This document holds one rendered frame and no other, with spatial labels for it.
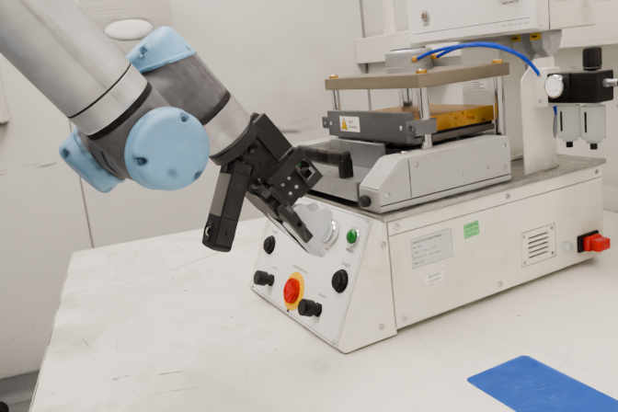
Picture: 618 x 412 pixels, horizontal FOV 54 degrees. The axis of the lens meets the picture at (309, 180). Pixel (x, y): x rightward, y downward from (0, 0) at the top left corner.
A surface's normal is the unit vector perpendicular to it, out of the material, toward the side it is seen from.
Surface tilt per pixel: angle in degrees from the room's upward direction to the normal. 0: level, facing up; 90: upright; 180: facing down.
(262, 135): 90
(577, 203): 90
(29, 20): 99
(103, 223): 90
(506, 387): 0
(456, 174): 90
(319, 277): 65
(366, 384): 0
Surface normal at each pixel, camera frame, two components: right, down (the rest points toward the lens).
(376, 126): -0.87, 0.18
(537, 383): -0.11, -0.98
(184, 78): 0.52, 0.07
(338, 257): -0.84, -0.24
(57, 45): 0.40, 0.29
